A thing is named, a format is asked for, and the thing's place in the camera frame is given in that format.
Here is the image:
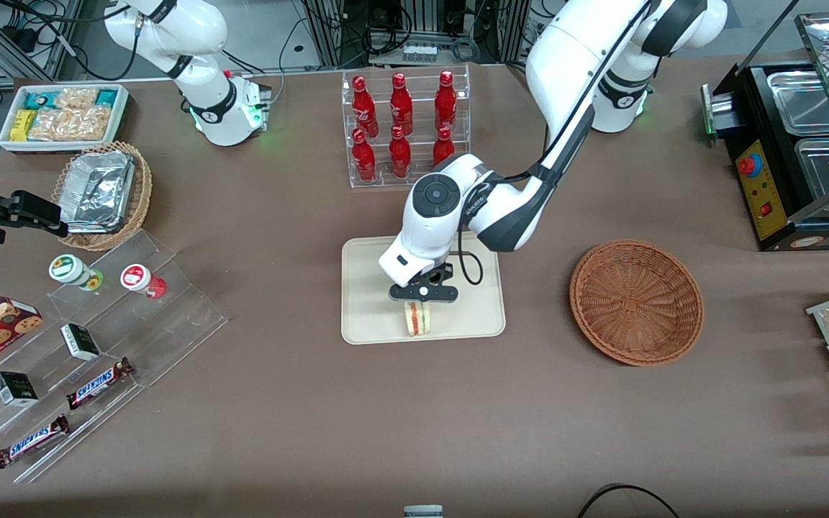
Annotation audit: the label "triangle sandwich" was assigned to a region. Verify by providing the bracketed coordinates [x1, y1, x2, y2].
[404, 301, 434, 337]

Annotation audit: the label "light wicker basket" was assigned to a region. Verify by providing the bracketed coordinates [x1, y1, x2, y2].
[51, 141, 153, 252]

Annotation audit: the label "clear acrylic stepped shelf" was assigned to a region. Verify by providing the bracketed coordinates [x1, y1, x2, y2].
[0, 229, 229, 484]

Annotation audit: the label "cream plastic tray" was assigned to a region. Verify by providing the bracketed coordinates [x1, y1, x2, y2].
[341, 234, 507, 345]

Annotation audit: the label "green lid jar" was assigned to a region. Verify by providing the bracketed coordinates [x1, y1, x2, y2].
[49, 255, 104, 291]

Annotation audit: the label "yellow snack pack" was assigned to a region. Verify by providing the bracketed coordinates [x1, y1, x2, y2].
[10, 109, 37, 142]

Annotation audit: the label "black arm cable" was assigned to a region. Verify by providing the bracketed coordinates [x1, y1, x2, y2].
[456, 0, 656, 286]

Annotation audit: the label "red lid jar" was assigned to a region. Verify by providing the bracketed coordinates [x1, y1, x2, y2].
[120, 264, 167, 299]

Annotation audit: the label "black food warmer machine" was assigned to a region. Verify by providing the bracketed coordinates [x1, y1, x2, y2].
[701, 11, 829, 253]

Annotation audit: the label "small black carton box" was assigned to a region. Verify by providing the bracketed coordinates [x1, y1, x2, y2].
[0, 371, 39, 407]
[60, 323, 101, 361]

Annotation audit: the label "silver foil packages stack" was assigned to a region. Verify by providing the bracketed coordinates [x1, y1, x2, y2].
[60, 150, 135, 232]

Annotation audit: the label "brown wicker basket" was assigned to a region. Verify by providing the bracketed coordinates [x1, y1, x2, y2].
[569, 240, 705, 367]

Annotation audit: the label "white snack tray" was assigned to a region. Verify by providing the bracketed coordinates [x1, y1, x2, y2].
[0, 84, 131, 153]

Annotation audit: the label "Snickers chocolate bar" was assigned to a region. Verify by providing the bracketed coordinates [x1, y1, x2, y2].
[66, 358, 134, 411]
[0, 414, 71, 469]

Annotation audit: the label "clear acrylic bottle rack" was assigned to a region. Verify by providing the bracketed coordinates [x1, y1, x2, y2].
[341, 63, 473, 190]

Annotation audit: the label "red cola bottle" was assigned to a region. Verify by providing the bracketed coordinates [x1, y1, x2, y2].
[389, 125, 412, 178]
[351, 128, 377, 182]
[432, 126, 456, 168]
[435, 70, 458, 132]
[389, 72, 414, 136]
[351, 75, 379, 137]

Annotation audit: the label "black floor cable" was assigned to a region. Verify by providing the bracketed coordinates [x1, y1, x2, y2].
[576, 483, 681, 518]

